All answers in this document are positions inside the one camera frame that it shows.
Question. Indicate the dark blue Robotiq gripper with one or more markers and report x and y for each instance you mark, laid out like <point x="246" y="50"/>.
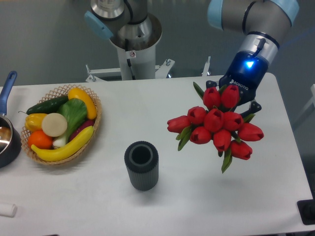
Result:
<point x="245" y="72"/>

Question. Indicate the white furniture piece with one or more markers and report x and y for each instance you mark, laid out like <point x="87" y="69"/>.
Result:
<point x="307" y="109"/>

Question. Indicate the black box at edge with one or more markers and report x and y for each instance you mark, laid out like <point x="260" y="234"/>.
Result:
<point x="307" y="211"/>

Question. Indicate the dark grey ribbed vase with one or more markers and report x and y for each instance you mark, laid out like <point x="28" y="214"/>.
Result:
<point x="142" y="160"/>

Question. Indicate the yellow banana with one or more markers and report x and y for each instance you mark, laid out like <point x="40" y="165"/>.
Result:
<point x="64" y="152"/>

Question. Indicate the beige round disc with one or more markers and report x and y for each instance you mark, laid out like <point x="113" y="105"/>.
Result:
<point x="54" y="125"/>

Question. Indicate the woven wicker basket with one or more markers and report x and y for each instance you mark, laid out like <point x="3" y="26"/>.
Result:
<point x="57" y="92"/>

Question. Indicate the dark saucepan blue handle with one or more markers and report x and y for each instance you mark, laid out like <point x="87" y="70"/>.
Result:
<point x="10" y="142"/>

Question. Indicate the green cucumber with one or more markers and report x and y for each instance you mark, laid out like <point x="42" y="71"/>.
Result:
<point x="47" y="107"/>

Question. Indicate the yellow bell pepper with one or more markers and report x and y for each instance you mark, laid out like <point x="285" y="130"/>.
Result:
<point x="33" y="122"/>

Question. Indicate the white cylinder object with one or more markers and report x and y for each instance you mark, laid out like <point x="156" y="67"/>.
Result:
<point x="8" y="210"/>

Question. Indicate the white metal base frame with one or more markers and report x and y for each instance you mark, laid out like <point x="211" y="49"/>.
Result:
<point x="103" y="72"/>

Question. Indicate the green bok choy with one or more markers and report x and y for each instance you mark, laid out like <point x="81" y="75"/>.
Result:
<point x="75" y="113"/>

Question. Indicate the red tulip bouquet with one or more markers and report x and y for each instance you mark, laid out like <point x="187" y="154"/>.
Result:
<point x="216" y="121"/>

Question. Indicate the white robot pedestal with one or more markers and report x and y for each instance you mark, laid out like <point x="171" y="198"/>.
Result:
<point x="137" y="65"/>

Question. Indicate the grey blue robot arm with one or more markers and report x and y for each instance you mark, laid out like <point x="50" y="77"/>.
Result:
<point x="135" y="32"/>

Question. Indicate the yellow squash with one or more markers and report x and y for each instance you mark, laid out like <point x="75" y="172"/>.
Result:
<point x="82" y="95"/>

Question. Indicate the orange fruit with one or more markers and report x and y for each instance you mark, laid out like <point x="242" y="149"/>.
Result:
<point x="40" y="139"/>

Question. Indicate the purple red eggplant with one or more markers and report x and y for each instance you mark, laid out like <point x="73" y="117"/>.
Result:
<point x="80" y="128"/>

